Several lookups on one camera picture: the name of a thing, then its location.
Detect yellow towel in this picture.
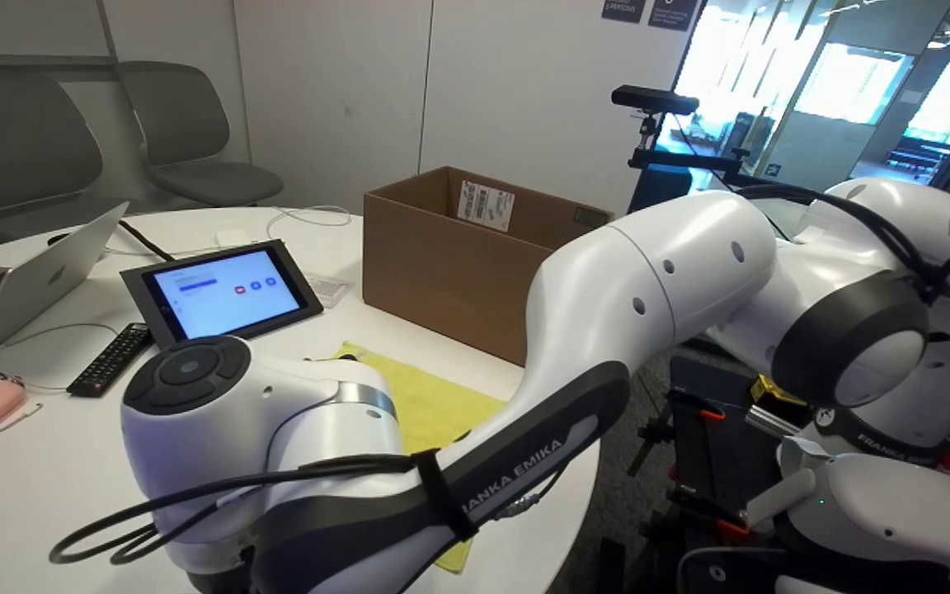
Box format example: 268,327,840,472
331,339,508,579

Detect brown cardboard box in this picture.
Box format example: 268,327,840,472
359,164,616,371

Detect black tablet with blue screen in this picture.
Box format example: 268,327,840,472
118,238,325,358

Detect black equipment cart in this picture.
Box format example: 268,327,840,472
604,339,831,594

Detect yellow red emergency stop button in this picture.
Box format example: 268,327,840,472
750,374,803,414

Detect grey shell chair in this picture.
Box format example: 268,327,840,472
111,60,287,208
0,63,109,251

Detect black remote control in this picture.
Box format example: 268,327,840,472
62,322,158,404

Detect silver laptop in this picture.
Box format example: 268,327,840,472
0,197,133,377

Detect white curved base cover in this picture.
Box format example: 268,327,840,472
734,437,950,594

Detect black camera on stand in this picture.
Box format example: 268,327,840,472
608,83,746,215

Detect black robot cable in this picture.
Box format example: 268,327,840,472
45,442,482,572

